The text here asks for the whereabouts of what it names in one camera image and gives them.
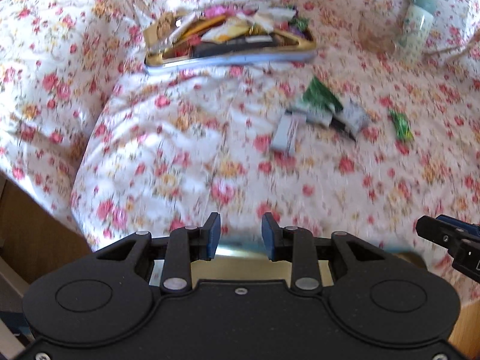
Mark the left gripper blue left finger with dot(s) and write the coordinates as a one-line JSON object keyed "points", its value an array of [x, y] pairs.
{"points": [[210, 235]]}

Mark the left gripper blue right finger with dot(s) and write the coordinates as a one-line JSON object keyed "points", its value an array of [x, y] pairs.
{"points": [[272, 235]]}

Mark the grey hawthorn strip packet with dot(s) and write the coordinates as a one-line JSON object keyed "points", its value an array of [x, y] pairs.
{"points": [[284, 138]]}

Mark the green foil candy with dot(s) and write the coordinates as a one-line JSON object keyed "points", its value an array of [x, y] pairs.
{"points": [[401, 124]]}

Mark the green Suibianguo packet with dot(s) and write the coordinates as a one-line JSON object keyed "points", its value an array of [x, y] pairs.
{"points": [[318, 103]]}

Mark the white black text packet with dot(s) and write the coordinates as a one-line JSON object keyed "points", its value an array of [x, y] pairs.
{"points": [[351, 120]]}

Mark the floral sofa cover cloth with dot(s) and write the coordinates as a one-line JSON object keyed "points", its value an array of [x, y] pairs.
{"points": [[107, 148]]}

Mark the thin metal stick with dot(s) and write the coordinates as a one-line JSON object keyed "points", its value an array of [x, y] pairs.
{"points": [[470, 48]]}

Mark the snack-filled tin lid tray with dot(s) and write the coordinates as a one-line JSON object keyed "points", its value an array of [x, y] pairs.
{"points": [[227, 34]]}

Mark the mint green thermos bottle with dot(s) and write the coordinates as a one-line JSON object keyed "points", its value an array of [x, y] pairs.
{"points": [[416, 27]]}

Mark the clear glass cup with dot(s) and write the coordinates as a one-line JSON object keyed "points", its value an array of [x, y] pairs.
{"points": [[377, 33]]}

